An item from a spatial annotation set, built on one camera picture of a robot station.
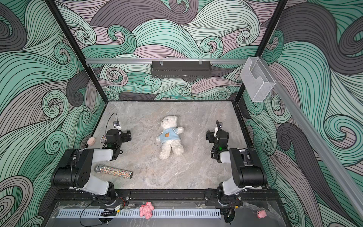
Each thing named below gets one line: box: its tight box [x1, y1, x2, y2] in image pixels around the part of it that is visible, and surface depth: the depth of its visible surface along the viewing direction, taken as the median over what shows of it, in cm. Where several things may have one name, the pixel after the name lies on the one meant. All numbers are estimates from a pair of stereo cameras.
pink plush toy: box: [139, 201, 155, 220], surface depth 68 cm
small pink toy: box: [257, 209, 268, 219], surface depth 68 cm
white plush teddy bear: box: [155, 115, 185, 160], surface depth 89 cm
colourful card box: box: [99, 134, 107, 143], surface depth 97 cm
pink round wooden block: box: [86, 136, 96, 147], surface depth 95 cm
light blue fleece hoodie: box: [159, 127, 181, 145], surface depth 92 cm
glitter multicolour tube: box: [94, 164, 134, 180], surface depth 81 cm
